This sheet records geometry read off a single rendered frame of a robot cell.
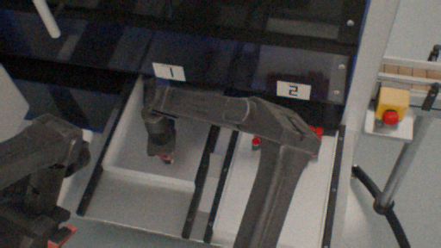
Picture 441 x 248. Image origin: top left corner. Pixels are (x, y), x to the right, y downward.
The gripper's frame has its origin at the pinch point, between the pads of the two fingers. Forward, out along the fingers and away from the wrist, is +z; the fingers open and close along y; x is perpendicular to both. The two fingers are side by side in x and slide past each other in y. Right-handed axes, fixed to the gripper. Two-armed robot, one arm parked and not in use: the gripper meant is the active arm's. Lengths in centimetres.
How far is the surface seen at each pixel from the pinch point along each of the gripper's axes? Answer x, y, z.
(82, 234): 53, 14, 93
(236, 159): -18.3, 0.0, 4.6
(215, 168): -12.9, -3.7, 2.3
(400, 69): -66, 25, 0
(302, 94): -36.4, 11.4, -8.4
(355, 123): -51, 8, 1
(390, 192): -75, 17, 65
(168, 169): 0.2, -2.1, 4.6
